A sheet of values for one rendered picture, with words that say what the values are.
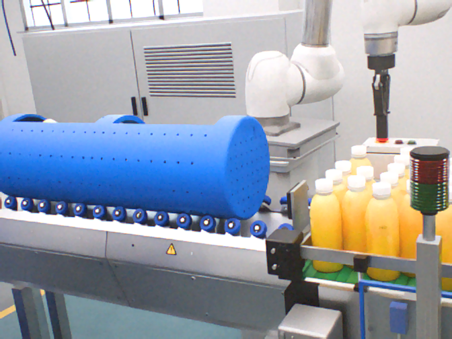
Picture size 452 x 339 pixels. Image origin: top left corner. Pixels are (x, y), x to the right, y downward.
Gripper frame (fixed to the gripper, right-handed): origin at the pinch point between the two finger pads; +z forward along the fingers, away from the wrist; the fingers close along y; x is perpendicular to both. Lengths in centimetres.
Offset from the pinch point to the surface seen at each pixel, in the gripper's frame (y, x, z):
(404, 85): 240, 40, 28
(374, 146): -4.9, 1.0, 4.8
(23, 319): -38, 120, 64
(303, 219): -28.3, 14.5, 19.2
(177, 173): -43, 43, 3
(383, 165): -5.0, -1.4, 10.2
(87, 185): -43, 75, 9
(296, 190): -31.8, 14.5, 9.9
